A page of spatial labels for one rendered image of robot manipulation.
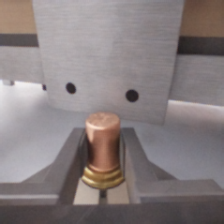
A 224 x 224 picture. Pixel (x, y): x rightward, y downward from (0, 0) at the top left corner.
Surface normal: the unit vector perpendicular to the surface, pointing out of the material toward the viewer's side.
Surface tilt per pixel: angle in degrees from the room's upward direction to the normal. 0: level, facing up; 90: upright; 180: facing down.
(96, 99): 90
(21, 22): 90
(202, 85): 90
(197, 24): 90
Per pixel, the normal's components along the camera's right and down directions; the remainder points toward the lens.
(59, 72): -0.32, 0.42
